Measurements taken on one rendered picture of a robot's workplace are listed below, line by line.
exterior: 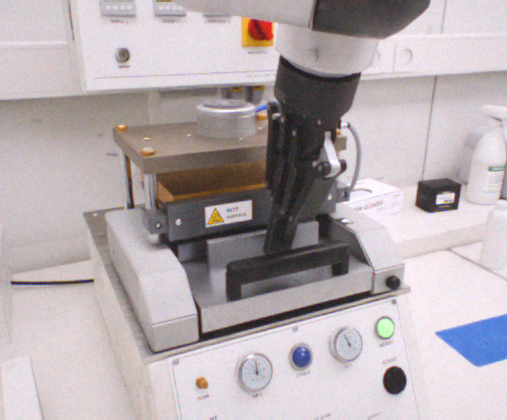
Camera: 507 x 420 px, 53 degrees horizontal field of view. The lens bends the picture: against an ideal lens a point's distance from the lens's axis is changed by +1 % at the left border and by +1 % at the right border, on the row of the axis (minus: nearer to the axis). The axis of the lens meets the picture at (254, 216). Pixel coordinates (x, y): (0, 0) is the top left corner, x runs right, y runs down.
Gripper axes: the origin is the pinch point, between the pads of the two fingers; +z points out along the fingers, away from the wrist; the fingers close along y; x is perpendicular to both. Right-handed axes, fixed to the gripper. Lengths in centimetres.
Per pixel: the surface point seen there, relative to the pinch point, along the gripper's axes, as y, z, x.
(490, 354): 10.8, 25.3, 37.3
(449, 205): -32, 34, 70
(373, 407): 15.7, 16.7, 8.2
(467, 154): -49, 32, 90
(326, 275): 4.4, 4.2, 4.7
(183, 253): -5.7, 6.6, -9.6
